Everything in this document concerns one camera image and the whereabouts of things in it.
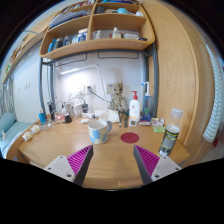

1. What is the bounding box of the white pump bottle red cap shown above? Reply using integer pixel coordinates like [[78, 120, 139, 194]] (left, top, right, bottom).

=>
[[128, 90, 141, 123]]

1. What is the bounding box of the wooden shelf unit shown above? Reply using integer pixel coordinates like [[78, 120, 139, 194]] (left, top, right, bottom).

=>
[[39, 0, 157, 61]]

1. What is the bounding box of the small white roll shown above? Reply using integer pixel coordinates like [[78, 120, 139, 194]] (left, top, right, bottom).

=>
[[30, 124, 42, 134], [22, 131, 33, 142]]

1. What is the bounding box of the brown tree creature figurine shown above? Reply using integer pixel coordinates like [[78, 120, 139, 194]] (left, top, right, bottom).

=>
[[109, 81, 129, 123]]

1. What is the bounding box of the cream mug with blue map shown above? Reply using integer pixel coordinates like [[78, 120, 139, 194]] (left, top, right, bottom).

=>
[[87, 119, 113, 145]]

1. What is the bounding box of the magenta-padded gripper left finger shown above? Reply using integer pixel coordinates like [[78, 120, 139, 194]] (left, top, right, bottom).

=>
[[43, 144, 95, 187]]

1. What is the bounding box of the green white striped towel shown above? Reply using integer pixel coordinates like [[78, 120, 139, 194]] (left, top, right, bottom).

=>
[[202, 43, 224, 144]]

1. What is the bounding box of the pale snack packet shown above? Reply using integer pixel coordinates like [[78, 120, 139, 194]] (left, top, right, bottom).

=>
[[150, 117, 165, 127]]

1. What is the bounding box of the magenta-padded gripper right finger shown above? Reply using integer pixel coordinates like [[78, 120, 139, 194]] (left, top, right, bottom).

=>
[[133, 144, 183, 186]]

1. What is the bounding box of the bed with blue sheet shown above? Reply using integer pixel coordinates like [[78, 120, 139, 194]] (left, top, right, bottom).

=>
[[0, 120, 34, 158]]

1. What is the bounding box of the wooden wardrobe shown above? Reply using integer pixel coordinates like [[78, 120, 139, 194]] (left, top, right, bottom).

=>
[[139, 0, 216, 164]]

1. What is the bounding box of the flat round red coaster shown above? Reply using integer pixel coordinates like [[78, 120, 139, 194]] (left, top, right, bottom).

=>
[[120, 131, 140, 144]]

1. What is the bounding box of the tall black device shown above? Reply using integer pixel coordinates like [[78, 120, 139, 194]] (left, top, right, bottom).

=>
[[46, 101, 57, 122]]

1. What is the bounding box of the blue bottle with white nozzle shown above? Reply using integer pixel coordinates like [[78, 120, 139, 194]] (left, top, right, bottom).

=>
[[141, 81, 154, 118]]

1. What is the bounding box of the small blue bottle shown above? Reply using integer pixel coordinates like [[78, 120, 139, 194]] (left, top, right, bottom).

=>
[[37, 108, 47, 126]]

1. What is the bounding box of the white tissue pack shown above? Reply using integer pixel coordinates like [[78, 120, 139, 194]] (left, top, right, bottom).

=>
[[94, 108, 120, 124]]

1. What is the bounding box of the clear bottle with dark label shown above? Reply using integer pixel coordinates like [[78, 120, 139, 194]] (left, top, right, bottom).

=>
[[158, 107, 184, 158]]

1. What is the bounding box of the green packet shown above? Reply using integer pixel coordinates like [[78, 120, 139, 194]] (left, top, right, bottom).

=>
[[152, 125, 167, 134]]

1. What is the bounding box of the white charger block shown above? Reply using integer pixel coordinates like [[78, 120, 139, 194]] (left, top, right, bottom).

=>
[[73, 103, 84, 118]]

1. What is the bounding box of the blue flat pack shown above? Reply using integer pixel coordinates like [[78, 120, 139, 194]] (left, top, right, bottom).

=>
[[138, 114, 153, 127]]

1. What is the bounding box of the light blue pillow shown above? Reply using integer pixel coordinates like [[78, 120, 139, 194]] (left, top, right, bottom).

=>
[[0, 111, 17, 134]]

